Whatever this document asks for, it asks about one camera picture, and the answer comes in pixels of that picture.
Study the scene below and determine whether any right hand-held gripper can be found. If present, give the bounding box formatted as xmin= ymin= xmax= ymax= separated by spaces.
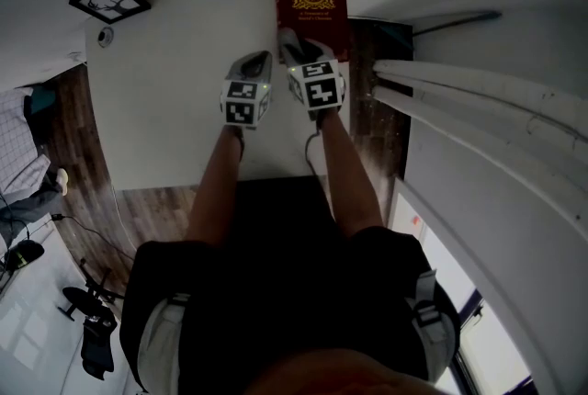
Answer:
xmin=279 ymin=38 xmax=346 ymax=113

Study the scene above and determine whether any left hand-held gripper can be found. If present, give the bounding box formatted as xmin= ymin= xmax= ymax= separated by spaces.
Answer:
xmin=219 ymin=50 xmax=274 ymax=131

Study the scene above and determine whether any person's right forearm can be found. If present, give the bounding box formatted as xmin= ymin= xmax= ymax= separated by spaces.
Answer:
xmin=319 ymin=107 xmax=385 ymax=238

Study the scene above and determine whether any person's left forearm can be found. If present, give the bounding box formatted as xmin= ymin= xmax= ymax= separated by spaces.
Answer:
xmin=186 ymin=124 xmax=244 ymax=247

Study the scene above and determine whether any dark teal seat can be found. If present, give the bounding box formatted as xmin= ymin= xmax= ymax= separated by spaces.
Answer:
xmin=29 ymin=83 xmax=59 ymax=114

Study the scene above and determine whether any person's black shirt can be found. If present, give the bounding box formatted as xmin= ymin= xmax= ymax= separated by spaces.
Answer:
xmin=119 ymin=176 xmax=462 ymax=395

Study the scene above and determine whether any black office chair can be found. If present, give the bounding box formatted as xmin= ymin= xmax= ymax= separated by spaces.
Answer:
xmin=57 ymin=257 xmax=125 ymax=321

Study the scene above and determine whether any black rounded device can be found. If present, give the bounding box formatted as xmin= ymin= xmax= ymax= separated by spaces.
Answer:
xmin=4 ymin=239 xmax=46 ymax=273

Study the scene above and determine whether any black jacket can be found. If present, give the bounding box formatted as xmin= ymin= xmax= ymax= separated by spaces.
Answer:
xmin=80 ymin=312 xmax=119 ymax=381

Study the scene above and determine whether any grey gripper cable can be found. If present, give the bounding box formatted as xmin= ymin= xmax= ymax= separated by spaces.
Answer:
xmin=303 ymin=119 xmax=336 ymax=220

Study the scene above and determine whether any white wall pipe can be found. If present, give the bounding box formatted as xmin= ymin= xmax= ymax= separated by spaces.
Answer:
xmin=371 ymin=58 xmax=588 ymax=141
xmin=372 ymin=84 xmax=588 ymax=229
xmin=372 ymin=71 xmax=588 ymax=183

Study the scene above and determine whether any white floor cable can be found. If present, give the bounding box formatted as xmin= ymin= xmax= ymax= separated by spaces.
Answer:
xmin=111 ymin=185 xmax=124 ymax=229

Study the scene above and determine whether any black floor cable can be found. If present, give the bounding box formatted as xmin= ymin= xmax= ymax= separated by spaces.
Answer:
xmin=50 ymin=212 xmax=137 ymax=265

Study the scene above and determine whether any grey harness strap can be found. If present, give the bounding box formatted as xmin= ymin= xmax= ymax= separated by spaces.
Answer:
xmin=137 ymin=291 xmax=192 ymax=395
xmin=403 ymin=268 xmax=456 ymax=383

